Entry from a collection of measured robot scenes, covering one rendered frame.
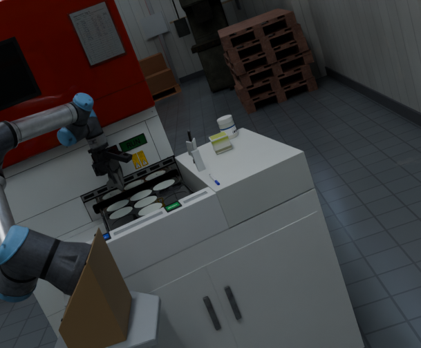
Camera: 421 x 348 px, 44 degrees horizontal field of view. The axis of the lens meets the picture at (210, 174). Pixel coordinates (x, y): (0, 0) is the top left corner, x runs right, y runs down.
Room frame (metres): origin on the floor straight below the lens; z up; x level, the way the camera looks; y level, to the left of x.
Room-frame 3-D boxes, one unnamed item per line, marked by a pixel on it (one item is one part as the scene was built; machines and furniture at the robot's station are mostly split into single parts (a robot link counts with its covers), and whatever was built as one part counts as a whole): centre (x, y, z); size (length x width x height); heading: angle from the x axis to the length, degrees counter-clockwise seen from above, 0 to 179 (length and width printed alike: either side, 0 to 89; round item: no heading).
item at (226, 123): (2.28, -0.15, 1.01); 0.07 x 0.07 x 0.10
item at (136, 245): (1.68, 0.28, 0.89); 0.55 x 0.09 x 0.14; 101
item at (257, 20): (7.24, -1.27, 0.51); 1.43 x 1.02 x 1.02; 176
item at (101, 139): (2.11, 0.38, 1.19); 0.08 x 0.08 x 0.05
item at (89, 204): (2.25, 0.35, 0.89); 0.44 x 0.02 x 0.10; 101
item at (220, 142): (2.13, -0.09, 1.00); 0.07 x 0.07 x 0.07; 2
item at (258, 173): (2.03, -0.11, 0.89); 0.62 x 0.35 x 0.14; 11
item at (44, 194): (2.23, 0.52, 1.02); 0.81 x 0.03 x 0.40; 101
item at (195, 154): (1.99, 0.03, 1.03); 0.06 x 0.04 x 0.13; 11
